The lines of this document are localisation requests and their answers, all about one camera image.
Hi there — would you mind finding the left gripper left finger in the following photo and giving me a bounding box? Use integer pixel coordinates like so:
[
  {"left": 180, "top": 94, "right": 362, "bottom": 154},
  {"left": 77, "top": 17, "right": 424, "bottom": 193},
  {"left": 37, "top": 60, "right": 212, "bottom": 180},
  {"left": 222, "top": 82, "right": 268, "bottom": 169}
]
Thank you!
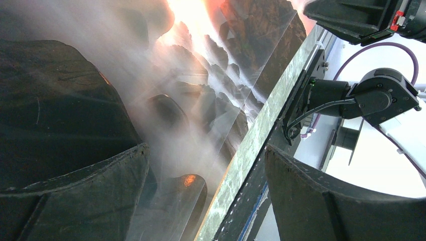
[{"left": 1, "top": 143, "right": 149, "bottom": 240}]

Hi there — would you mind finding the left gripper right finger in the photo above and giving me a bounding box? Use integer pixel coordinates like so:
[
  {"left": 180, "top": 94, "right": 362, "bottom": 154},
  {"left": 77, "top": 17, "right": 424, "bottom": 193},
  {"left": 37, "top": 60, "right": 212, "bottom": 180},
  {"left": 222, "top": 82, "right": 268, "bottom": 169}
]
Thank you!
[{"left": 265, "top": 145, "right": 425, "bottom": 240}]

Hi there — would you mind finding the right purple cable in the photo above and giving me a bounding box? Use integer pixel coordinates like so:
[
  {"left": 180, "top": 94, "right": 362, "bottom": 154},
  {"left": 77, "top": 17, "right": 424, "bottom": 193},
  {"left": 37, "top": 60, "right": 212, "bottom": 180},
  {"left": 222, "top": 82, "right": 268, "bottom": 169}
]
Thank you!
[{"left": 299, "top": 42, "right": 419, "bottom": 140}]

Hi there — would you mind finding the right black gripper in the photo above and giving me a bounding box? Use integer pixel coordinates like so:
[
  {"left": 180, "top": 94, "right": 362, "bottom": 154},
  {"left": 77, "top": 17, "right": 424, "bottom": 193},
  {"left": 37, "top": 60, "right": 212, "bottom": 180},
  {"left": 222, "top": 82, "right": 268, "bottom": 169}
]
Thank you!
[{"left": 303, "top": 0, "right": 404, "bottom": 46}]

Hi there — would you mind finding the sunset landscape photo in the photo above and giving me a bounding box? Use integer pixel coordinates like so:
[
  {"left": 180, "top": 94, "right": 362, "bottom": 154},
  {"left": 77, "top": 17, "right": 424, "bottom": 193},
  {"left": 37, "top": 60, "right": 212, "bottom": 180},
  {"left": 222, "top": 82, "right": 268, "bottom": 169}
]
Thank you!
[{"left": 1, "top": 1, "right": 312, "bottom": 240}]

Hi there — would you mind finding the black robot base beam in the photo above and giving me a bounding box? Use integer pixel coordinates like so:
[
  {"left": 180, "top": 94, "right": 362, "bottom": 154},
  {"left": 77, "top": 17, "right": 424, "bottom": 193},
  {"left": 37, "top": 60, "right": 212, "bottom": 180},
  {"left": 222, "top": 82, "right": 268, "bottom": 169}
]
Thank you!
[{"left": 213, "top": 48, "right": 327, "bottom": 240}]

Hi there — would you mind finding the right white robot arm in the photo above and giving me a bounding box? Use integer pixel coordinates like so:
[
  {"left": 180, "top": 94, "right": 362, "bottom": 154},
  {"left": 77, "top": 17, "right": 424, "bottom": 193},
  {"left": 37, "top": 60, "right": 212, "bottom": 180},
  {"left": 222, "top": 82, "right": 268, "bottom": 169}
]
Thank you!
[{"left": 303, "top": 0, "right": 425, "bottom": 176}]

